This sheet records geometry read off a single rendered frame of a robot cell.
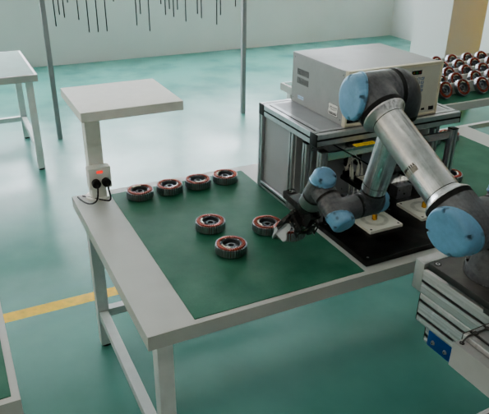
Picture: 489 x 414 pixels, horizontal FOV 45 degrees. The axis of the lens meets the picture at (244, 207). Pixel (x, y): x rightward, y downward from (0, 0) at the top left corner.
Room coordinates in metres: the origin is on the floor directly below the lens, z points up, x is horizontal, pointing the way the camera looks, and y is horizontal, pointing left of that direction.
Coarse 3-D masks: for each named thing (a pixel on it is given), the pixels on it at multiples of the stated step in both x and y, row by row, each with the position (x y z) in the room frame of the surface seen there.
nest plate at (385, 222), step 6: (366, 216) 2.01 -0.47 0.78; (378, 216) 2.01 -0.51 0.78; (384, 216) 2.01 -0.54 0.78; (390, 216) 2.01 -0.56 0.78; (360, 222) 1.96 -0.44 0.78; (366, 222) 1.96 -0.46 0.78; (372, 222) 1.96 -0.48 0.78; (378, 222) 1.96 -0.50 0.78; (384, 222) 1.96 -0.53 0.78; (390, 222) 1.96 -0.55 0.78; (396, 222) 1.96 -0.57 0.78; (366, 228) 1.91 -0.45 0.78; (372, 228) 1.91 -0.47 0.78; (378, 228) 1.91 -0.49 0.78; (384, 228) 1.91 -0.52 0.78; (390, 228) 1.93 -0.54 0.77
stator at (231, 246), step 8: (216, 240) 1.81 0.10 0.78; (224, 240) 1.81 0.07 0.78; (232, 240) 1.82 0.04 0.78; (240, 240) 1.81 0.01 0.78; (216, 248) 1.76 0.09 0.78; (224, 248) 1.74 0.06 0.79; (232, 248) 1.74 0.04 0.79; (240, 248) 1.75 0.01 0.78; (224, 256) 1.73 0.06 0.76; (232, 256) 1.73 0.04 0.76; (240, 256) 1.74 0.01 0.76
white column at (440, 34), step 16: (432, 0) 6.02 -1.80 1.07; (448, 0) 5.84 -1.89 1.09; (464, 0) 5.84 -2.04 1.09; (480, 0) 5.93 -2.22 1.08; (416, 16) 6.20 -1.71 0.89; (432, 16) 5.99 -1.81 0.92; (448, 16) 5.81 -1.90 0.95; (464, 16) 5.85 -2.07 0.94; (480, 16) 5.94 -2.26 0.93; (416, 32) 6.17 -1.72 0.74; (432, 32) 5.96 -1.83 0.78; (448, 32) 5.78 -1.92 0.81; (464, 32) 5.87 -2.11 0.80; (480, 32) 5.96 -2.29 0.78; (416, 48) 6.14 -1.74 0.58; (432, 48) 5.93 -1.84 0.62; (448, 48) 5.79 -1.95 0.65; (464, 48) 5.88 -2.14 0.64
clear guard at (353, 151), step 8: (336, 144) 2.03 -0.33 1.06; (344, 144) 2.03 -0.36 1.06; (352, 144) 2.03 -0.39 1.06; (352, 152) 1.95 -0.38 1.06; (360, 152) 1.95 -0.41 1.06; (368, 152) 1.95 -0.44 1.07; (360, 160) 1.88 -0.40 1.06; (368, 160) 1.87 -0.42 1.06; (392, 176) 1.83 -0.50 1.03; (400, 176) 1.84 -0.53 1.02
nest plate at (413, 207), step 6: (420, 198) 2.17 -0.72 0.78; (396, 204) 2.13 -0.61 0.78; (402, 204) 2.12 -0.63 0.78; (408, 204) 2.12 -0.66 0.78; (414, 204) 2.12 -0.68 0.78; (420, 204) 2.12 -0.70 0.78; (408, 210) 2.06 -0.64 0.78; (414, 210) 2.06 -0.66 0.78; (420, 210) 2.06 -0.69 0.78; (414, 216) 2.03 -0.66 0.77; (420, 216) 2.01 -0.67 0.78; (426, 216) 2.01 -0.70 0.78
